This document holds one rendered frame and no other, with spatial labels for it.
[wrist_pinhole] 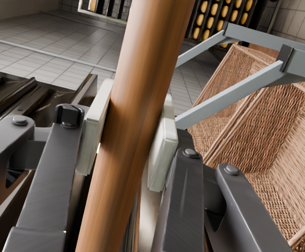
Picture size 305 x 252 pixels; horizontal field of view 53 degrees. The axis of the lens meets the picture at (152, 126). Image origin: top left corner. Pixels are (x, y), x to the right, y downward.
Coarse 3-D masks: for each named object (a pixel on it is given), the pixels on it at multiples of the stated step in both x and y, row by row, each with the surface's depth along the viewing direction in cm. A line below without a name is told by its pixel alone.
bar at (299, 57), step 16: (224, 32) 95; (240, 32) 95; (256, 32) 95; (192, 48) 99; (272, 48) 97; (288, 48) 51; (304, 48) 97; (176, 64) 101; (272, 64) 54; (288, 64) 51; (304, 64) 51; (256, 80) 54; (272, 80) 54; (288, 80) 54; (304, 80) 54; (224, 96) 55; (240, 96) 55; (192, 112) 56; (208, 112) 56; (128, 224) 35; (128, 240) 33
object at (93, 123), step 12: (108, 84) 18; (96, 96) 16; (108, 96) 17; (96, 108) 15; (84, 120) 13; (96, 120) 13; (84, 132) 14; (96, 132) 14; (84, 144) 14; (96, 144) 15; (84, 156) 14; (84, 168) 14
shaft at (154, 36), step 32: (160, 0) 14; (192, 0) 14; (128, 32) 15; (160, 32) 14; (128, 64) 15; (160, 64) 15; (128, 96) 16; (160, 96) 16; (128, 128) 16; (96, 160) 18; (128, 160) 17; (96, 192) 18; (128, 192) 18; (96, 224) 19
